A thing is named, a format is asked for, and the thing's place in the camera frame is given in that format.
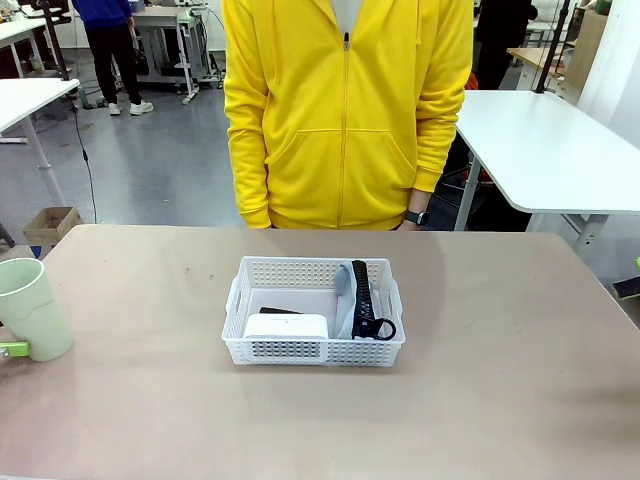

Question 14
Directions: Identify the pale green plastic cup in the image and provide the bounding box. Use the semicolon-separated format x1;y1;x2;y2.
0;257;76;362

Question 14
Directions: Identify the grey zip pouch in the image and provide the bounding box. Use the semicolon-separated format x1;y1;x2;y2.
332;259;397;342

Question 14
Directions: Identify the white cardboard box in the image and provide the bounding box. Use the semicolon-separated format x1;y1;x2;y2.
243;312;331;342

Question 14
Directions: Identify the person's left forearm yellow sleeve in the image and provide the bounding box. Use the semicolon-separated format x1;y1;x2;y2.
409;99;470;214

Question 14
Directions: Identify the person's right forearm yellow sleeve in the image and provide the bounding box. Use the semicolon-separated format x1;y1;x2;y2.
226;109;274;230

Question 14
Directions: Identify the white perforated plastic basket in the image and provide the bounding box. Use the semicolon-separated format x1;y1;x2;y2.
221;255;407;368

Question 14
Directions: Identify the open brown cardboard box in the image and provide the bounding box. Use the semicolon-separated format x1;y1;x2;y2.
23;206;84;247

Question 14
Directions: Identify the large white table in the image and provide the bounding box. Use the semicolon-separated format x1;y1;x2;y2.
453;89;640;262

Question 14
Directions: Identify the white partition panel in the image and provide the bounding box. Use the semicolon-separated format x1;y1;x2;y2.
577;0;640;127

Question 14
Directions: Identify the tall brown cabinet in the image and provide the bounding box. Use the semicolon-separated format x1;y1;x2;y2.
567;9;609;91

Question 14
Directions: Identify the thin black pole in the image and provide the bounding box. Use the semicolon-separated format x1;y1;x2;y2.
534;0;576;95

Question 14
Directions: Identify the wooden top desk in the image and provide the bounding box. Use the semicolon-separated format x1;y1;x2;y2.
506;46;571;91

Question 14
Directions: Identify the white table with round leg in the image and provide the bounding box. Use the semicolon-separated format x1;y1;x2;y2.
0;77;81;209

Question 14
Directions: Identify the person in black clothes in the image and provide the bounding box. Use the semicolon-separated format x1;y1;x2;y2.
473;0;539;91

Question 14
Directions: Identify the black pole stand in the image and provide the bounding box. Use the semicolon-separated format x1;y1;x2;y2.
37;0;71;81

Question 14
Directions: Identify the person in blue top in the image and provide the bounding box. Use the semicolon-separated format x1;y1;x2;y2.
72;0;155;117

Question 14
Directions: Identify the small white desk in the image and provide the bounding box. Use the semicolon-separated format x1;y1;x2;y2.
0;17;49;76

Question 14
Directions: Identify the person in yellow hoodie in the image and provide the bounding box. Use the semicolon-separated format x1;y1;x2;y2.
222;0;475;232

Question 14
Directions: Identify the grey desk with white legs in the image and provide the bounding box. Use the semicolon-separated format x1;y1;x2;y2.
130;4;224;105

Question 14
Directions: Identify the thin black hanging cable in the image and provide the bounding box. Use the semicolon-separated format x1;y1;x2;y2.
73;107;99;225

